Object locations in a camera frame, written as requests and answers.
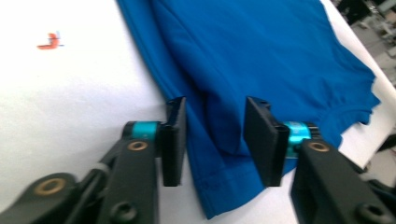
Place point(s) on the blue t-shirt white print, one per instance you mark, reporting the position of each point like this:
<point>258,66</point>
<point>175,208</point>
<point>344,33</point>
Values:
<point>249,56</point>

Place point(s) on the red sticker mark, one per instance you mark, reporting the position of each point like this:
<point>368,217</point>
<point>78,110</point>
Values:
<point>52,42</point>

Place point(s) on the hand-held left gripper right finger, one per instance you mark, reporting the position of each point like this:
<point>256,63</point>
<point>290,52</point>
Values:
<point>264,143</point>

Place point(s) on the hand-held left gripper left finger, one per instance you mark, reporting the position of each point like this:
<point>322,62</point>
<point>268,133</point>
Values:
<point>173,146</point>

